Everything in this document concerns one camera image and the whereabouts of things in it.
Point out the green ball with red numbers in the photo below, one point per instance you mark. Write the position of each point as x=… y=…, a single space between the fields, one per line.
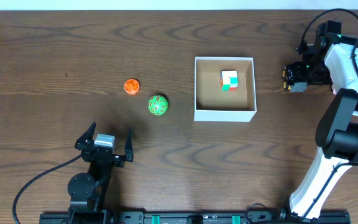
x=157 y=105

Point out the orange ribbed toy ball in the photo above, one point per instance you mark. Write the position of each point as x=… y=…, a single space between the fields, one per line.
x=132 y=86

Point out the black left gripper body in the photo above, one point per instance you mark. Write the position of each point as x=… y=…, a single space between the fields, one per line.
x=103 y=155

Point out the white open cardboard box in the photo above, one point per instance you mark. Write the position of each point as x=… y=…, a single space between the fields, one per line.
x=211 y=103

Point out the multicoloured puzzle cube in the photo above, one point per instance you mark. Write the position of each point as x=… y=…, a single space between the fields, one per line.
x=229 y=80

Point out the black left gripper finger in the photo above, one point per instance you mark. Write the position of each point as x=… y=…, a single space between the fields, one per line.
x=128 y=149
x=86 y=138

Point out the grey and yellow toy truck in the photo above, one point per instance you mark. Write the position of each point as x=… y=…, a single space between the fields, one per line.
x=299 y=87

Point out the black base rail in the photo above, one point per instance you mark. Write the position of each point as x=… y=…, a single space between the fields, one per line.
x=252 y=216

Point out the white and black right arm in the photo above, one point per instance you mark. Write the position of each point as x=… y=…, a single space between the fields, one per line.
x=332 y=60

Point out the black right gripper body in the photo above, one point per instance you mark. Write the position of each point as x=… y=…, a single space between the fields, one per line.
x=318 y=72

